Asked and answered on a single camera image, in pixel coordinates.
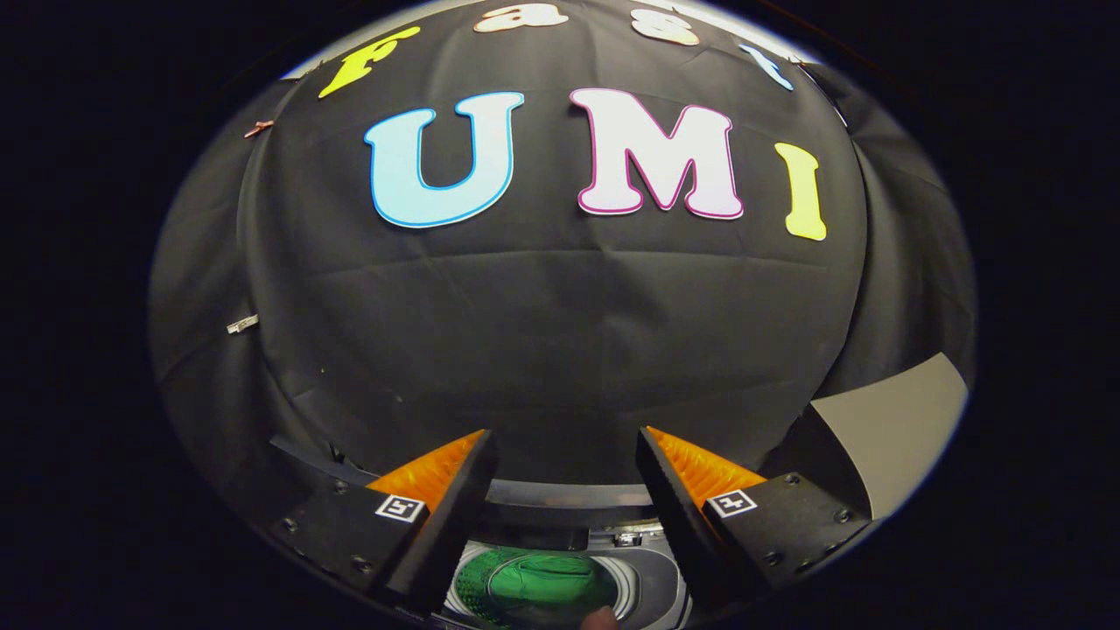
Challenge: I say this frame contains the black backdrop cloth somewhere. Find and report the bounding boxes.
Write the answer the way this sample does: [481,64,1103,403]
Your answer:
[147,0,977,526]

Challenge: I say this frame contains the green polo shirt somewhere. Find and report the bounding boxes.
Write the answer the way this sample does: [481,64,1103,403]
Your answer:
[455,547,618,627]

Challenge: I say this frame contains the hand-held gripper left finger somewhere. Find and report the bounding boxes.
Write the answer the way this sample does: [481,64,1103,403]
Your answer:
[267,429,500,618]

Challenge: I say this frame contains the grey cabinet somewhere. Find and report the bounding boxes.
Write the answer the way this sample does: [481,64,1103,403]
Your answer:
[809,353,970,522]

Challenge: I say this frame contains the grey washing machine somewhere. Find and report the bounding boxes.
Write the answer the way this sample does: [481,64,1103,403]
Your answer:
[271,433,701,630]

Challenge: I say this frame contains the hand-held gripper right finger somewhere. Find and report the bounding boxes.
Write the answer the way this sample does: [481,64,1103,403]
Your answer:
[636,426,873,613]

